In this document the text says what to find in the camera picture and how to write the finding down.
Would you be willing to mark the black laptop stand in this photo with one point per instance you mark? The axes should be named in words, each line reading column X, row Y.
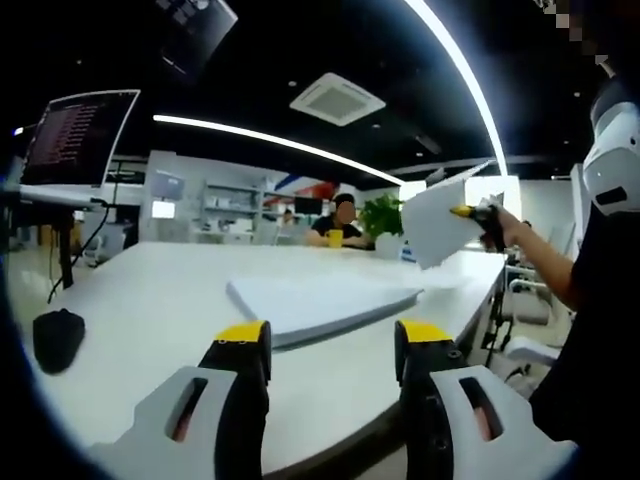
column 65, row 255

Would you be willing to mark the white ceiling air vent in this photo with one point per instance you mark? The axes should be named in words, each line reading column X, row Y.
column 337, row 99

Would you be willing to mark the yellow cup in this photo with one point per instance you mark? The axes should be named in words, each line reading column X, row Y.
column 335, row 240

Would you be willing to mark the white wall shelf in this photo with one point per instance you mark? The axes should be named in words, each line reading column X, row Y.
column 232, row 196

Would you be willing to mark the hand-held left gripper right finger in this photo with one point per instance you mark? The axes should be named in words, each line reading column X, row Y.
column 430, row 400

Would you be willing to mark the white chest-worn device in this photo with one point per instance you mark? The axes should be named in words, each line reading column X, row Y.
column 615, row 160

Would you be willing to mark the silver laptop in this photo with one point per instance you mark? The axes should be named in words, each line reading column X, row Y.
column 80, row 140

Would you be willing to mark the white ceiling light strip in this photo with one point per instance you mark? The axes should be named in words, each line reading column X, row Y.
column 465, row 65
column 260, row 134

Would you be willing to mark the small grey wall monitor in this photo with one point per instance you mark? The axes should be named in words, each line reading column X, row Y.
column 169, row 184

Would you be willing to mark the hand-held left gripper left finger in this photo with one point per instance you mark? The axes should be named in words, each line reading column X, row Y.
column 215, row 400

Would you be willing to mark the white plant pot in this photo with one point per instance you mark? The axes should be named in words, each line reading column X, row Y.
column 389, row 247

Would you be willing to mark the single white paper sheet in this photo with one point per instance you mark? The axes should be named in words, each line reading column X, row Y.
column 435, row 225

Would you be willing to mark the person's black shirt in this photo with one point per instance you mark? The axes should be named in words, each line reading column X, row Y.
column 600, row 340

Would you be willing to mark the white office chair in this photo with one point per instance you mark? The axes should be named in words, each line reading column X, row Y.
column 532, row 350

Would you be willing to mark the person's right hand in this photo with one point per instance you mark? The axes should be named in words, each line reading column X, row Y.
column 512, row 231

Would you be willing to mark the small bright white screen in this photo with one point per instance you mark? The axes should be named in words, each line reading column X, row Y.
column 163, row 210

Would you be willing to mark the green leafy plant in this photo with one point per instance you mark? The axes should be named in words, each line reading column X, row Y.
column 382, row 215

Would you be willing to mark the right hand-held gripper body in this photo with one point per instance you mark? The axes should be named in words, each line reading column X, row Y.
column 487, row 220

